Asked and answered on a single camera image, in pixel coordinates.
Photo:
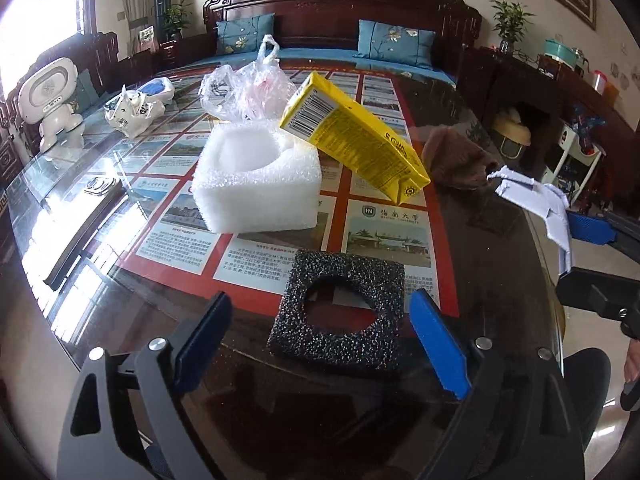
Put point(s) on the white shelf cart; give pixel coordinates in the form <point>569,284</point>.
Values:
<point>565,150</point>

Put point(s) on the tall potted plant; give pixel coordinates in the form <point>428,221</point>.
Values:
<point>510,17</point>

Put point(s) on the blue red toy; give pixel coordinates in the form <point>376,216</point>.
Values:
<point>587,125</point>

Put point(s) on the large blue floral pillow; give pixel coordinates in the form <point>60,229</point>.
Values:
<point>395,42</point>

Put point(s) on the clear plastic bag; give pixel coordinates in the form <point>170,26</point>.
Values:
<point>240,90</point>

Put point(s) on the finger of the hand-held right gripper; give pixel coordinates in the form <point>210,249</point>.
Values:
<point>592,228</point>
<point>595,295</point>

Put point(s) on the green beige pet basket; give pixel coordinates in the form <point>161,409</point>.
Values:
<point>512,145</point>

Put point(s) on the white robot toy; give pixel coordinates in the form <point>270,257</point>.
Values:
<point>47,90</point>

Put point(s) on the small picture card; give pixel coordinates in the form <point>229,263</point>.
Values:
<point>146,39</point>

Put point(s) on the printed table poster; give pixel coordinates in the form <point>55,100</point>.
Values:
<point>385,230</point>

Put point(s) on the blue armchair cushion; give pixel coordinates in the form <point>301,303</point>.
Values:
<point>86,91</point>

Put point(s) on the small blue floral pillow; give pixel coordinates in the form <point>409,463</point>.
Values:
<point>245,35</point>

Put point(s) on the blue white packet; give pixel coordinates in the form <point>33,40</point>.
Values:
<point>157,87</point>

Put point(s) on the black foam square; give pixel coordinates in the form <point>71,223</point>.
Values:
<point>385,340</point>

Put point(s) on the brown cloth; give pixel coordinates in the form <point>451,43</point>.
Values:
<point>455,160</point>

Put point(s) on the clear jar with red lid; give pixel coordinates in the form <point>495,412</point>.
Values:
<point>599,81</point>

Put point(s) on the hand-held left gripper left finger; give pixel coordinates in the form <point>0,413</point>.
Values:
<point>200,345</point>

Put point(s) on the small potted plant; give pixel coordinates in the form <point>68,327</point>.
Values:
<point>175,17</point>

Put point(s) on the tall dark speaker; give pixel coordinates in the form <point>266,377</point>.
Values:
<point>161,10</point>

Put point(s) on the person's dark trouser leg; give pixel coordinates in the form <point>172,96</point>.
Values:
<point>587,390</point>

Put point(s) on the person's right hand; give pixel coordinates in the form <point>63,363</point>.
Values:
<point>634,360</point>

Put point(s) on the torn white paper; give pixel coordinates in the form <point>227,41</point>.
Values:
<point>530,195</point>

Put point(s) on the white foam block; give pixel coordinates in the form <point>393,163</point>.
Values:
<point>260,200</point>

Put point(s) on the teal pot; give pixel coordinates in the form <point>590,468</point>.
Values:
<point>557,52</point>

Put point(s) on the dark wooden side table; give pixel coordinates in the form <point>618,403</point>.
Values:
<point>495,75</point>

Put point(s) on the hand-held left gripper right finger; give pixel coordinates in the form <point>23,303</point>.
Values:
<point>440,345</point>

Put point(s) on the wooden corner table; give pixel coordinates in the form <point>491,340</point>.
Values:
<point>185,52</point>

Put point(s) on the carved wooden sofa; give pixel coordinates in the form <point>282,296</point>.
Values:
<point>320,15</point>

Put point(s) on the crumpled white printed bag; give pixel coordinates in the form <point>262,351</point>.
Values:
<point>132,115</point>

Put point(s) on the long wooden cabinet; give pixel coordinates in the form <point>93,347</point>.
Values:
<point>620,120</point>

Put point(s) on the blue seat cushion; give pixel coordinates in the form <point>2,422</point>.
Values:
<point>315,54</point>

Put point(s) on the wooden glass-top coffee table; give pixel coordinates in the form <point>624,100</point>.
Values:
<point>480,240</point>

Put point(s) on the yellow carton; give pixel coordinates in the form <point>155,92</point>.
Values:
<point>360,145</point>

